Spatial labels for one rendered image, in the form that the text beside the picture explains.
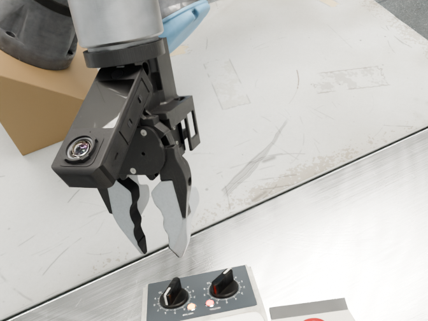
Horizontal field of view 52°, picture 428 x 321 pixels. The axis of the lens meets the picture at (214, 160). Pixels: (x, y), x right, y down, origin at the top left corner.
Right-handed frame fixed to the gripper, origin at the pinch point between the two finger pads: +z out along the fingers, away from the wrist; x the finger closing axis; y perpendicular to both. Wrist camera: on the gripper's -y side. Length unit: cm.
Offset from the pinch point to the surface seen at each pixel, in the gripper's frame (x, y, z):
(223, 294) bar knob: -5.4, 2.3, 7.0
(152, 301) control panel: 2.3, 0.3, 7.4
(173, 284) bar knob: -0.1, 1.4, 5.7
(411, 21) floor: -32, 225, 9
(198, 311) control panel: -3.4, -0.3, 7.4
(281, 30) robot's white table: -3, 54, -14
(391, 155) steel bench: -22.2, 31.3, 3.1
